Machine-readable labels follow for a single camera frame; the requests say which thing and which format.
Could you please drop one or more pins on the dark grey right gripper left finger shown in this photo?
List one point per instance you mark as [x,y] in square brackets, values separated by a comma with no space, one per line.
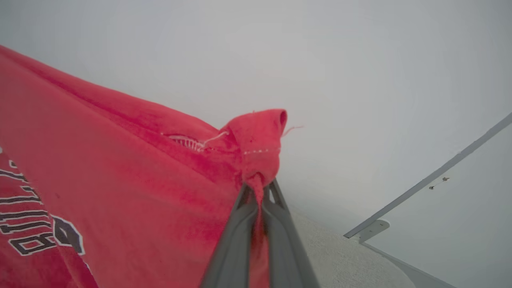
[238,244]

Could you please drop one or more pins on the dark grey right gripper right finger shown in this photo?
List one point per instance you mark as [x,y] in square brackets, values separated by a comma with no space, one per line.
[284,248]

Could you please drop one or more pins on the red and white sports garment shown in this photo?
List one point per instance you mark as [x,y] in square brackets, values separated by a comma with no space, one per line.
[120,180]

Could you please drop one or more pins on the grey fabric sofa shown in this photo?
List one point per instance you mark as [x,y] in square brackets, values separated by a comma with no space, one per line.
[344,260]

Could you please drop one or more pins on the white rail bracket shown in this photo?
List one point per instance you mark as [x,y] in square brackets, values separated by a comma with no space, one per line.
[374,228]

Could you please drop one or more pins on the grey wall rail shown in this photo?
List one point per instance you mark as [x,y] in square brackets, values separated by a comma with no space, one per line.
[440,170]

